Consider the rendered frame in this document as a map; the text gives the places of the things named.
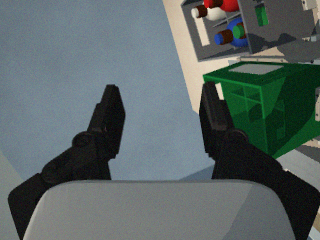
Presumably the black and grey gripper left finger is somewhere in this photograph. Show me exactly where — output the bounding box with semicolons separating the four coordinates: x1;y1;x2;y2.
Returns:
8;84;126;240

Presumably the grey bottle crate with dividers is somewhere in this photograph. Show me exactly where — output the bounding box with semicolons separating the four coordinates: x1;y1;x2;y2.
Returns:
180;0;316;62

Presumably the green crate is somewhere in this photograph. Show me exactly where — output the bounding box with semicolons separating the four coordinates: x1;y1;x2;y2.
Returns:
202;61;320;159

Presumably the red bottle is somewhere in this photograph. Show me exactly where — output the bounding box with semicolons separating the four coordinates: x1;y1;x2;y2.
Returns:
204;0;239;12

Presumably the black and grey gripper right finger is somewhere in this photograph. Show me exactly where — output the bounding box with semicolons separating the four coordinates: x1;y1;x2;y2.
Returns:
199;81;320;240

